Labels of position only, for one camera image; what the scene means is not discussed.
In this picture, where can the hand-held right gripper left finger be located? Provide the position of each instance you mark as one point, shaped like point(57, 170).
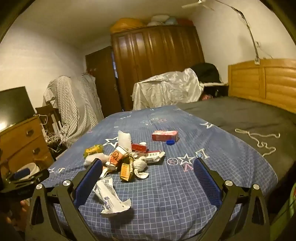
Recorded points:
point(89, 183)

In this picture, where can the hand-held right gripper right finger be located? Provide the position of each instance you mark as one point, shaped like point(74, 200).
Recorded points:
point(207, 183)

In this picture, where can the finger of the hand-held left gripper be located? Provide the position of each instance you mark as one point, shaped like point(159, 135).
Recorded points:
point(22, 174)
point(34, 178)

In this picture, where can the white plastic bucket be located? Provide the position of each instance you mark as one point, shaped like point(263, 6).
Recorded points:
point(34, 168)

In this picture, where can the orange paper cup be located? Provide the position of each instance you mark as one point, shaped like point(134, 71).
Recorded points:
point(115, 157)

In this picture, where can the white red medicine box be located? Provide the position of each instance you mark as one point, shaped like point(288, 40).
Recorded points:
point(151, 157)

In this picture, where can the white crumpled plastic wrapper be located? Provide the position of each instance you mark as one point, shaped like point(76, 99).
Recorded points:
point(106, 192)

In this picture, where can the blue star-print bedsheet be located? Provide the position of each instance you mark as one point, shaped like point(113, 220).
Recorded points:
point(173, 185)

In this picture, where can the yellow candy wrapper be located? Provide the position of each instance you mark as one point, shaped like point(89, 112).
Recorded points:
point(93, 149)

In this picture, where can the wooden dresser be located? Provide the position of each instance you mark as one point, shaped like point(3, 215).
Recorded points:
point(23, 139)

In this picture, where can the yellow juice carton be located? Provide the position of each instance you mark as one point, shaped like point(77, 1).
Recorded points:
point(126, 171)

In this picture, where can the blue bottle cap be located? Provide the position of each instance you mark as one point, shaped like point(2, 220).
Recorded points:
point(170, 142)

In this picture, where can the white router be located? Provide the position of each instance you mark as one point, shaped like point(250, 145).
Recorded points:
point(56, 126)

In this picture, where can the white ribbon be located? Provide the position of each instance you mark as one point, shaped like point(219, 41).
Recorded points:
point(239, 131)

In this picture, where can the red carton box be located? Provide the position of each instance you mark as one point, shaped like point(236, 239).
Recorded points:
point(164, 135)

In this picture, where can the dark wooden chair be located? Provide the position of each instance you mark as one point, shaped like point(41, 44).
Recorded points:
point(45, 111)

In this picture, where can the black television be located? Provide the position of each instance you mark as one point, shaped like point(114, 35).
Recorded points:
point(13, 104)

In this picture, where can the grey striped cloth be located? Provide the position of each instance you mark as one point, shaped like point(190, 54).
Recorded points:
point(69, 111)

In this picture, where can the dark grey blanket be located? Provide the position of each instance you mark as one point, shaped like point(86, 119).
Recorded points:
point(242, 115)

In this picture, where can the white satin cloth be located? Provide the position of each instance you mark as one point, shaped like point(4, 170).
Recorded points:
point(166, 90)

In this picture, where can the dark brown door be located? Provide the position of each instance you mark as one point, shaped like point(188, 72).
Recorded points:
point(101, 76)

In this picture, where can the black cloth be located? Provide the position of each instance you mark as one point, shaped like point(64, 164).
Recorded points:
point(205, 71)

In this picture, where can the wooden bed headboard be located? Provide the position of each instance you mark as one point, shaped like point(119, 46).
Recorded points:
point(272, 81)

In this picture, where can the brown wooden wardrobe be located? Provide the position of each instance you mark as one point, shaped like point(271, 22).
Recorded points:
point(157, 58)

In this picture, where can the yellow bag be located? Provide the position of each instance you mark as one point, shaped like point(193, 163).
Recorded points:
point(127, 24)

